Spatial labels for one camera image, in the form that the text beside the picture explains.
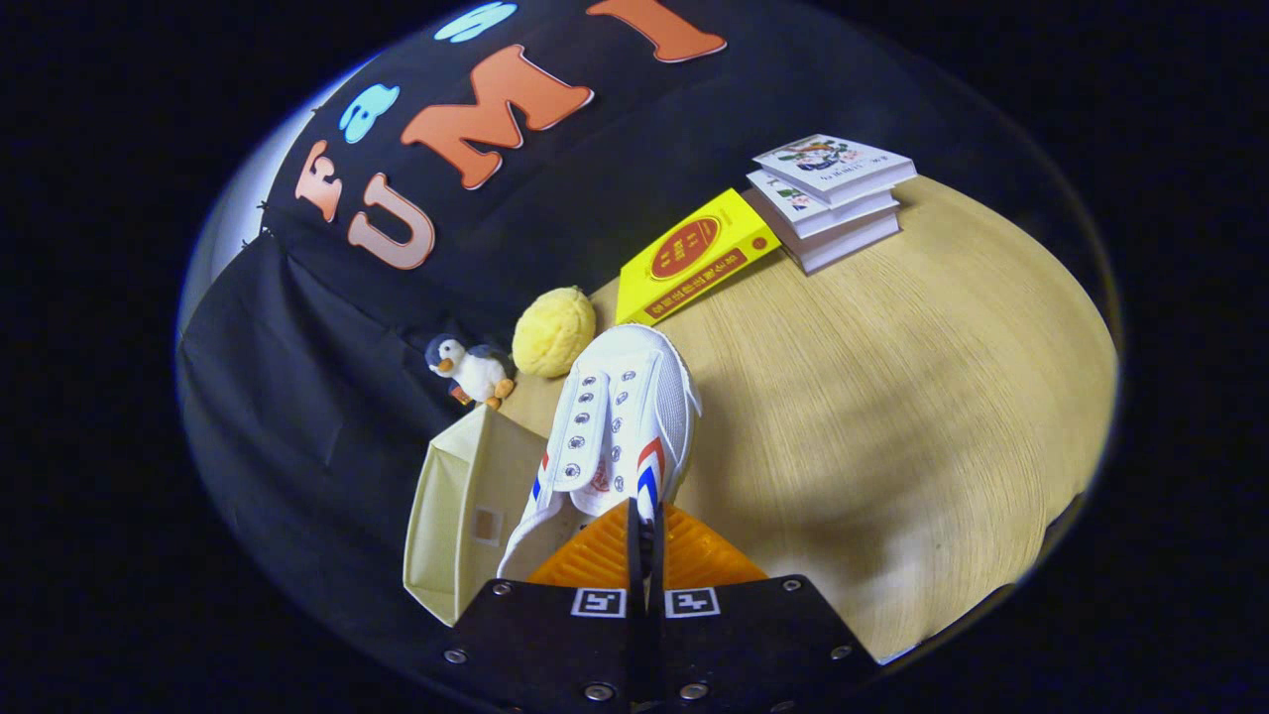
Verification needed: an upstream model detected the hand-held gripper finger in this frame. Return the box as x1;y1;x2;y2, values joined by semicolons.
436;499;650;711
649;504;881;711

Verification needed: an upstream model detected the yellow bun plush toy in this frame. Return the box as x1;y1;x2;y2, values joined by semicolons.
512;286;598;380

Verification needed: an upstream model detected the white illustrated book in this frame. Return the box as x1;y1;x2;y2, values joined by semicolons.
783;208;903;276
746;171;901;241
751;134;918;206

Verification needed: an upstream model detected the penguin plush toy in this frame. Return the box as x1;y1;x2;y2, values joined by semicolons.
424;333;517;411

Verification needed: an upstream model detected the yellow book red label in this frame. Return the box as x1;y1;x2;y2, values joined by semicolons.
615;188;784;328

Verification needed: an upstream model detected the white canvas shoe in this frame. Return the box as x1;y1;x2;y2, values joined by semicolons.
496;322;703;586

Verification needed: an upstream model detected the beige fabric storage box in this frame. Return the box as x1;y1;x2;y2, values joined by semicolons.
404;405;586;628

